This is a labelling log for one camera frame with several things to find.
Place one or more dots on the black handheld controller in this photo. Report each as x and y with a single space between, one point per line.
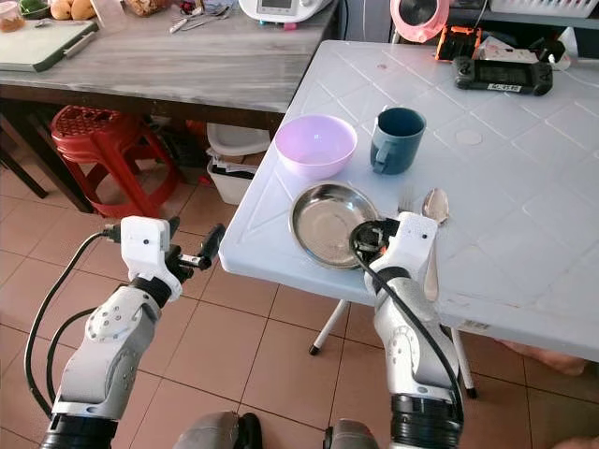
504 75

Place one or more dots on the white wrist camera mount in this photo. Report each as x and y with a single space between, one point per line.
145 245
410 243

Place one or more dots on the round stainless steel plate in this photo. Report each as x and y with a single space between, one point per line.
323 223

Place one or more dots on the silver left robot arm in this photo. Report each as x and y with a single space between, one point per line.
103 351

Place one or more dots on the clear bowl with food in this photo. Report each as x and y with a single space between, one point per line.
11 15

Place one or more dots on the grey wooden table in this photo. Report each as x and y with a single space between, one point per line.
197 70

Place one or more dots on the brown bread roll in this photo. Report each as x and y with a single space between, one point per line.
84 8
62 8

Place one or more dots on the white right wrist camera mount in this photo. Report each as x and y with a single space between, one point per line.
410 243

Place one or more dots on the pink round fan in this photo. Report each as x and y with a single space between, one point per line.
419 19

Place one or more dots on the red plastic stool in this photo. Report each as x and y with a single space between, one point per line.
103 136

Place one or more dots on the white metal table leg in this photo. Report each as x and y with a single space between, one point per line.
464 365
329 327

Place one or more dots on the white kitchen appliance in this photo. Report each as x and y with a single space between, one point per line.
285 8

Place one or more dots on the grey left robot leg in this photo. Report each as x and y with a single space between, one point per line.
215 432

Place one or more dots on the grey right robot leg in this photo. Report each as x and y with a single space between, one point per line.
356 435

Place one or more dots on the metal kitchen utensils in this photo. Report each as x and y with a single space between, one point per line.
198 19

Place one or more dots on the small black device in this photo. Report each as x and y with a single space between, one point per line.
547 50

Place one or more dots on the white plastic storage bin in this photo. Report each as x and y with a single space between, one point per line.
234 178

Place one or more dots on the clear plastic container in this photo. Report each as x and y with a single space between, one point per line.
109 11

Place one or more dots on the blue plastic mug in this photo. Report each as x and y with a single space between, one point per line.
399 142

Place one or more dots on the grey robot leg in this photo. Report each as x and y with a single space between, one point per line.
215 432
356 435

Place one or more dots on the bowl of green vegetables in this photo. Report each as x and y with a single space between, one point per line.
34 7

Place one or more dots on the white cutting board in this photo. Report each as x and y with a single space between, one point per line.
42 44

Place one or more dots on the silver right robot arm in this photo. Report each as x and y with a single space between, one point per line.
412 351

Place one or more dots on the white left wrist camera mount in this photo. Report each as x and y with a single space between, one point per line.
145 245

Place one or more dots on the orange and black device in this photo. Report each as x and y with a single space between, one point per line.
457 44

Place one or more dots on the pink plastic bowl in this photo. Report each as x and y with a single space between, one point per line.
315 145

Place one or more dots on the person's bare foot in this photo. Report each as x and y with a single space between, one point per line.
552 358

